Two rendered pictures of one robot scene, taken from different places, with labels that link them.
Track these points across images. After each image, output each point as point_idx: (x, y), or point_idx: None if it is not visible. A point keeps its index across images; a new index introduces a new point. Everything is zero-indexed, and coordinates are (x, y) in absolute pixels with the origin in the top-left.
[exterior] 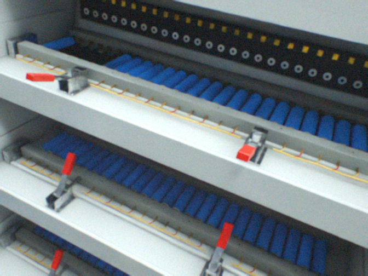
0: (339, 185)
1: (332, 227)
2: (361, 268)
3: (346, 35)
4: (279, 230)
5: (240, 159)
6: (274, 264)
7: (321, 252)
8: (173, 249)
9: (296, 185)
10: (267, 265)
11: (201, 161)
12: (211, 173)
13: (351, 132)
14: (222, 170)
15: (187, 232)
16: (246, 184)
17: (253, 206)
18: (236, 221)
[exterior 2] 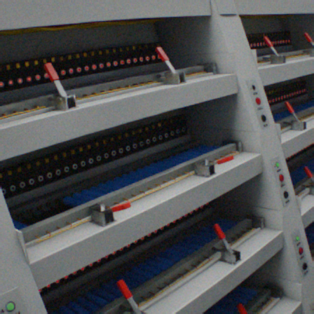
0: (233, 161)
1: (245, 177)
2: (242, 204)
3: (202, 99)
4: (207, 229)
5: (232, 159)
6: (231, 233)
7: (225, 219)
8: (207, 272)
9: (231, 168)
10: (230, 236)
11: (200, 193)
12: (205, 195)
13: None
14: (209, 188)
15: (195, 263)
16: (219, 186)
17: (186, 233)
18: (194, 243)
